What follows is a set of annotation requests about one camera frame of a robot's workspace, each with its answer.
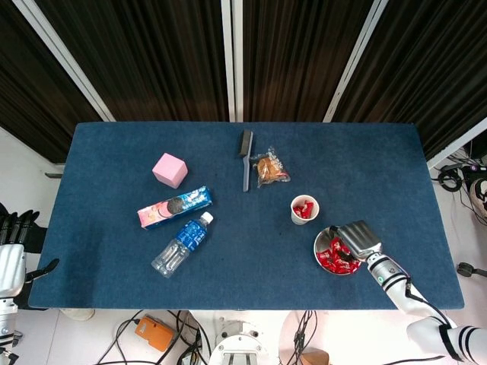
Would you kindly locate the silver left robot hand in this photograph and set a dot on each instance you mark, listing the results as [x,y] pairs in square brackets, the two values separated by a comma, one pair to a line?
[11,270]

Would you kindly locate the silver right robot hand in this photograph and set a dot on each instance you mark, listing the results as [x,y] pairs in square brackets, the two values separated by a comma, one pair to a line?
[361,239]

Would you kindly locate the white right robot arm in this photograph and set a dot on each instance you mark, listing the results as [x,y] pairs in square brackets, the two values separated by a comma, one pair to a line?
[388,272]

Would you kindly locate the white silver robot base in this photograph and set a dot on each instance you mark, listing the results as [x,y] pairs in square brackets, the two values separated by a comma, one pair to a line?
[239,344]

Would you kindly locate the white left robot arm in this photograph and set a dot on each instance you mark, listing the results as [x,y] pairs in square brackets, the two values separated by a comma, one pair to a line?
[7,323]

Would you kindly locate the metal bowl of candies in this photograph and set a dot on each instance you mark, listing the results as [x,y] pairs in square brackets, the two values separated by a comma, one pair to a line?
[323,237]

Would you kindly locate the white paper cup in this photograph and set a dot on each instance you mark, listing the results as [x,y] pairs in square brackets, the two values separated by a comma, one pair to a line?
[300,221]

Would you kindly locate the black caster foot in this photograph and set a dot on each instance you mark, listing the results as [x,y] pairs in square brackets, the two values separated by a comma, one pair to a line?
[465,268]

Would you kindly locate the blue table cloth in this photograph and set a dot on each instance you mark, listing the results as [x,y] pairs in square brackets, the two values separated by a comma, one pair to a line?
[247,247]

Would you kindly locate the pastry in clear wrapper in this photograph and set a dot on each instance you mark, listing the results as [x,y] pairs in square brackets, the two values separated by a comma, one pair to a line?
[268,169]

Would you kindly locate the white black round object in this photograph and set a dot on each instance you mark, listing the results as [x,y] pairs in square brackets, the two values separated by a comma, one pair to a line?
[480,194]

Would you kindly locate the brown wooden object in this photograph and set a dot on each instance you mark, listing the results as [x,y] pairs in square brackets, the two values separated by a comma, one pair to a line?
[316,359]

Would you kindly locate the grey brush black bristles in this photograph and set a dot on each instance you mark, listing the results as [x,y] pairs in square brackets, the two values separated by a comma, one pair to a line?
[246,175]

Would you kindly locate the black electronics box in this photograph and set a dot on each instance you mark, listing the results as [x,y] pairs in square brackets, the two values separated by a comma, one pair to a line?
[477,169]

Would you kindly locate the orange box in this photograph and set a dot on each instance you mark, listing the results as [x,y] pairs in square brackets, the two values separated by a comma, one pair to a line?
[154,334]

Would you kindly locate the blue pink cookie box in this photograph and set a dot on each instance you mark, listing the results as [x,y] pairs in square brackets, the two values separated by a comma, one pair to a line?
[160,214]

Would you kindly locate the clear bottle blue label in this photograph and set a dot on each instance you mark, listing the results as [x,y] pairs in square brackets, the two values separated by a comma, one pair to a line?
[179,249]

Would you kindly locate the dark brown curtain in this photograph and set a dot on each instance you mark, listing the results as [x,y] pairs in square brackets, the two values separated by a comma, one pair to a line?
[30,95]
[426,68]
[152,57]
[296,57]

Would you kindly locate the pink foam cube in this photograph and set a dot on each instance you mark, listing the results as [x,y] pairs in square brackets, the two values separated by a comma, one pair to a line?
[169,171]

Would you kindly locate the small grey bracket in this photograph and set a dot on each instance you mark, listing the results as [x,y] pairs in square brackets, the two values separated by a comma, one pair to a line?
[53,175]

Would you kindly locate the white frame post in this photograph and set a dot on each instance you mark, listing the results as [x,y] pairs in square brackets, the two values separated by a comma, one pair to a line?
[64,57]
[456,145]
[354,57]
[232,57]

